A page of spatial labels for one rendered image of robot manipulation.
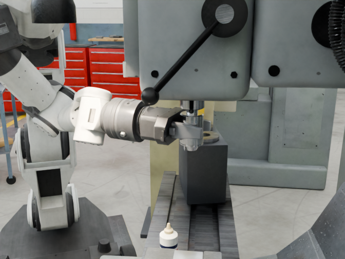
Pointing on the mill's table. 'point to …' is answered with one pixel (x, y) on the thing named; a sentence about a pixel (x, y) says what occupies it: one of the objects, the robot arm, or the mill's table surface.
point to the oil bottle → (168, 238)
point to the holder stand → (205, 170)
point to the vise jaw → (159, 253)
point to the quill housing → (219, 85)
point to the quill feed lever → (242, 10)
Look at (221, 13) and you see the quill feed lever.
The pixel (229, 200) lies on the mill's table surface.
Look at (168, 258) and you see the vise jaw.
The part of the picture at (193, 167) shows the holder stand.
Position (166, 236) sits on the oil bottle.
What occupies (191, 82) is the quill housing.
